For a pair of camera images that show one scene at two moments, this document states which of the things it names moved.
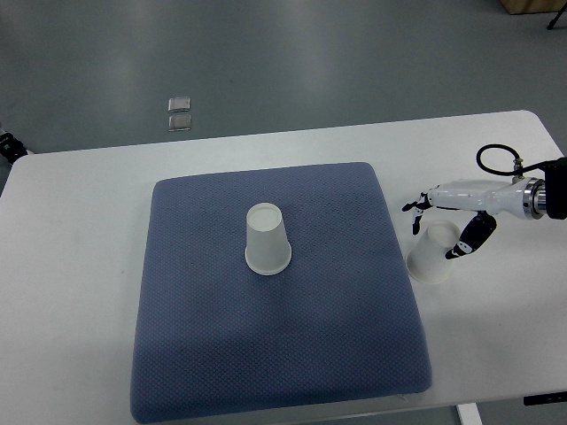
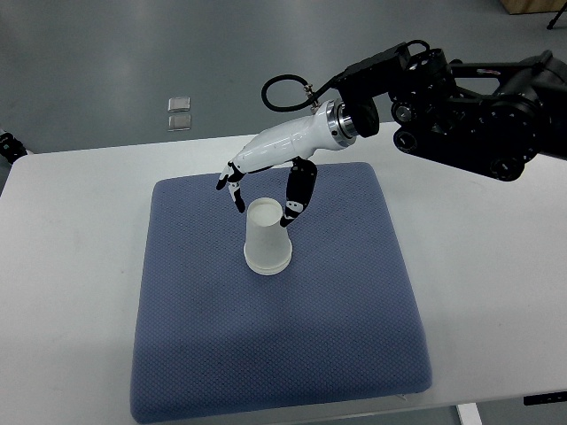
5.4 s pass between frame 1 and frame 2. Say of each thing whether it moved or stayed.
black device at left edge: stayed
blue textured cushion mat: stayed
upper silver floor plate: stayed
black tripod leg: stayed
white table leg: stayed
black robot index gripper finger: moved
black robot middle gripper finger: moved
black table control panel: stayed
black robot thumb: moved
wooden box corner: stayed
